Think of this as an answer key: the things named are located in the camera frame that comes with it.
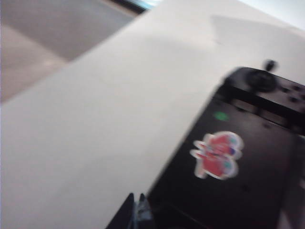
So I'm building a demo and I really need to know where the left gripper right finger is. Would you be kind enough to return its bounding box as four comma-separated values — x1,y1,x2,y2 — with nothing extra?
137,193,153,229

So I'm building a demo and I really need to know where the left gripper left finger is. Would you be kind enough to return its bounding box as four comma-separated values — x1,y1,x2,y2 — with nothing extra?
106,192,135,229

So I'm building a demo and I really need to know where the black remote control with sticker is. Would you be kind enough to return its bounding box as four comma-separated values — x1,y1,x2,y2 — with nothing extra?
145,59,305,229

